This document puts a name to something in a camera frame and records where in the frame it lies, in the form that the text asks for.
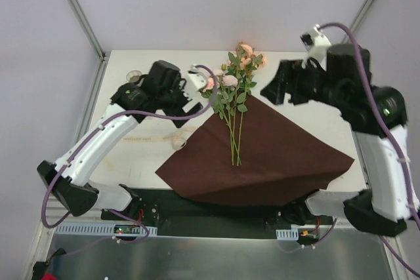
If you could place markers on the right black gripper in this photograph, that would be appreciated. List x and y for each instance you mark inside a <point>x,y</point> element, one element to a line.
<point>296,80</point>

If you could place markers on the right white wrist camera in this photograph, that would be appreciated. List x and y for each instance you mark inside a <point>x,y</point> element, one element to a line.
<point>316,45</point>

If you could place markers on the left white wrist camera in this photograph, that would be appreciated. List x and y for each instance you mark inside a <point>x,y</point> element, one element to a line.
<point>196,81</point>

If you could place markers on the left aluminium frame post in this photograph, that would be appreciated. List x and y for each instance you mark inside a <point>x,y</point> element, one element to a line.
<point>87,28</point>

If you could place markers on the pink rose stem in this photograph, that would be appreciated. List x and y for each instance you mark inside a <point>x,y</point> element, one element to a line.
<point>243,63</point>
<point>225,106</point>
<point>232,88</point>

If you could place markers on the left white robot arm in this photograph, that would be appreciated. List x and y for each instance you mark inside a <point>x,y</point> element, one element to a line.
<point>69,176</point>

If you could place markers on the white ribbed ceramic vase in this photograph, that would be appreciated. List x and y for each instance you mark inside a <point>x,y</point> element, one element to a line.
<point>133,76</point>

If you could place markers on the cream printed ribbon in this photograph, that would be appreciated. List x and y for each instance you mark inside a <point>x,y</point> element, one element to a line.
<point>178,139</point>

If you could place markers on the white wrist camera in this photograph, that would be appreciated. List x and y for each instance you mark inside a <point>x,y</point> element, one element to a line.
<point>316,45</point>
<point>196,81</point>

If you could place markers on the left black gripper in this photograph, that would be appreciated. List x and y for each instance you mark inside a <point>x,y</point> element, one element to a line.
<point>179,106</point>

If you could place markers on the red wrapping paper sheet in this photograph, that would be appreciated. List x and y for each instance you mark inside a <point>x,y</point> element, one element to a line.
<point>280,162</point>

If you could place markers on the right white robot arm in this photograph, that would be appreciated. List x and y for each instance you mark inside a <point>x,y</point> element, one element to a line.
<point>389,199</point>

